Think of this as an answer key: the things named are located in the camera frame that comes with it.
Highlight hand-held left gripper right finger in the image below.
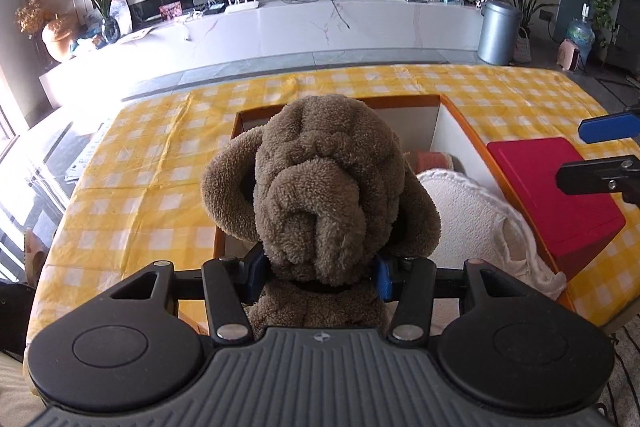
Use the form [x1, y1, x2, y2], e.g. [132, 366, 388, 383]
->
[374, 254, 535, 342]

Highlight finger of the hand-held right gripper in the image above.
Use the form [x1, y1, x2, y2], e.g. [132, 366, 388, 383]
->
[555, 158, 640, 208]
[578, 110, 640, 144]

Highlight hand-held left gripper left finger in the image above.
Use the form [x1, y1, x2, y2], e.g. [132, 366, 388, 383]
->
[106, 256, 267, 342]

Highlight white soft cloth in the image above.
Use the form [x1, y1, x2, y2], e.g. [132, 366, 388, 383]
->
[414, 166, 569, 304]

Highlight brown plush dog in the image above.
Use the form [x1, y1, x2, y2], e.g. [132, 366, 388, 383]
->
[200, 93, 443, 342]

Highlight pink white knit hat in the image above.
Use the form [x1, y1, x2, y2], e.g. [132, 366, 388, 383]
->
[406, 150, 456, 173]

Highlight orange-rimmed cardboard box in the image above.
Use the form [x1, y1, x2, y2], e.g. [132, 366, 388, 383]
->
[212, 94, 577, 324]

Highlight red square box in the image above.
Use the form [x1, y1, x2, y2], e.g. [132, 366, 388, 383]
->
[486, 136, 627, 276]

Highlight small pink heater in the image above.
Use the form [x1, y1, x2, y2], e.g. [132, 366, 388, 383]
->
[558, 39, 584, 72]

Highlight dark cabinet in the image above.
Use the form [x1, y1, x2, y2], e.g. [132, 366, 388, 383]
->
[604, 0, 640, 76]

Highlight blue water bottle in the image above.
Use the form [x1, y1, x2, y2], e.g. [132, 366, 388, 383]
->
[566, 4, 596, 58]

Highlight potted plant in basket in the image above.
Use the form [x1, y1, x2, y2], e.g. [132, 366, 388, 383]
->
[491, 0, 552, 64]

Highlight silver trash can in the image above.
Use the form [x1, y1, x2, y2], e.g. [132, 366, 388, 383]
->
[477, 0, 524, 67]

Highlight yellow checkered tablecloth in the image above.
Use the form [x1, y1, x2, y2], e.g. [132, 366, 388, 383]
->
[27, 64, 640, 344]

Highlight beige rug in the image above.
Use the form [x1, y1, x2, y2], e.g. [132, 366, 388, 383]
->
[604, 321, 640, 427]

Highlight stack of newspapers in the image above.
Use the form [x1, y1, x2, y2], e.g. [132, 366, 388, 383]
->
[64, 121, 114, 184]

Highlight white marble TV cabinet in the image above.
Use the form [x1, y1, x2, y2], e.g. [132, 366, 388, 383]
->
[38, 0, 487, 108]

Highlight white paper sheet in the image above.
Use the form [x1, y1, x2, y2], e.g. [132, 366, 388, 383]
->
[119, 26, 157, 42]

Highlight orange acorn-shaped jar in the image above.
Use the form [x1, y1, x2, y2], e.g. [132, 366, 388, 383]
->
[41, 12, 81, 64]

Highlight dried yellow flowers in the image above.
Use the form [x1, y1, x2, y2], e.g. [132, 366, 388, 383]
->
[13, 0, 52, 36]

